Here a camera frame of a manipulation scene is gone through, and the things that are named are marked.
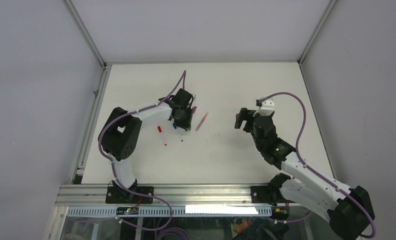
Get pink pen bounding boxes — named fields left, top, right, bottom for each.
left=195, top=111, right=209, bottom=132

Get white pen black tip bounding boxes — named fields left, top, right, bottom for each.
left=174, top=128, right=184, bottom=142

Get white pen red tip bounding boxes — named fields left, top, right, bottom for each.
left=159, top=132, right=167, bottom=146

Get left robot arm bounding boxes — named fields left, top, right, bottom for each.
left=98, top=88, right=195, bottom=203

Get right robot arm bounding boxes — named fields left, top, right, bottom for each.
left=234, top=107, right=375, bottom=240

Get orange object below table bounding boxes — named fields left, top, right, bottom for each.
left=231, top=217, right=254, bottom=235

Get small circuit board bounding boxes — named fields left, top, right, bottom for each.
left=116, top=207, right=139, bottom=216

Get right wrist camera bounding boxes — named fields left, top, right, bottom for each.
left=253, top=98, right=275, bottom=117

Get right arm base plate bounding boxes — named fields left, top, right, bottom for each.
left=250, top=185, right=295, bottom=206

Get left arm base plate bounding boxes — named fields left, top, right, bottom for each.
left=105, top=185, right=155, bottom=204

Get aluminium frame rail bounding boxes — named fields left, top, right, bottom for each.
left=54, top=183, right=351, bottom=208

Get white slotted cable duct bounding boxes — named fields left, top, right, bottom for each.
left=67, top=205, right=272, bottom=218

